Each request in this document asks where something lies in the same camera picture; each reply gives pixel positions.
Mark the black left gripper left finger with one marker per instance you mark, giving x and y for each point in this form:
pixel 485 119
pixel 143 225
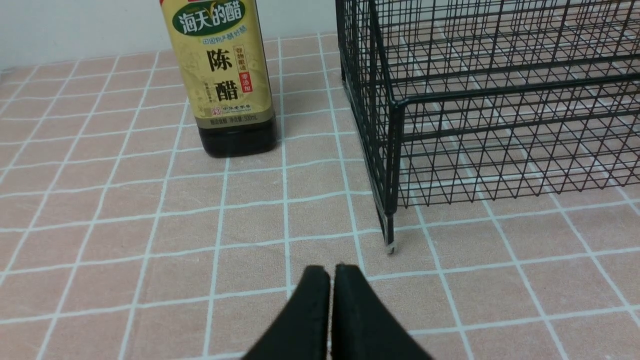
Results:
pixel 300 331

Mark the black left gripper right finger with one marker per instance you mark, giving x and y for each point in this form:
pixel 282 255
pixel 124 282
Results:
pixel 362 328

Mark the vinegar bottle with gold cap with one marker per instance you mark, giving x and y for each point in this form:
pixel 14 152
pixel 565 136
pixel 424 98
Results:
pixel 221 56

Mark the pink checkered tablecloth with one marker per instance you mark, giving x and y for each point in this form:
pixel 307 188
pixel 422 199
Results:
pixel 121 239

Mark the black wire mesh rack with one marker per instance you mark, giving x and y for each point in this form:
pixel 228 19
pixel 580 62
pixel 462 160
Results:
pixel 466 100

